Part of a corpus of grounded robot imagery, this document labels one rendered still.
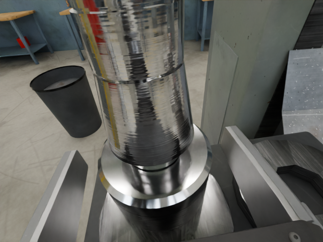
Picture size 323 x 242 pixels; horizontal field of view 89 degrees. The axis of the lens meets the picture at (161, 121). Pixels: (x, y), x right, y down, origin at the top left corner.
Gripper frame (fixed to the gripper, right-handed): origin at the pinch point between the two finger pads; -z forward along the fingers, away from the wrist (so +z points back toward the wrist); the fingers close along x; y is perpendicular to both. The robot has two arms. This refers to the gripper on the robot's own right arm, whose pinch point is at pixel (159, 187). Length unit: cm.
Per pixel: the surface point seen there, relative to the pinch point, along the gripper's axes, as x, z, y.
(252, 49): -27.7, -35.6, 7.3
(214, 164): -5.1, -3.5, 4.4
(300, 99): -37.6, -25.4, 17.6
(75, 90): 64, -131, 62
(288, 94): -34.6, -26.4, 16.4
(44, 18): 206, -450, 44
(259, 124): -35, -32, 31
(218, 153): -5.9, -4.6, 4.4
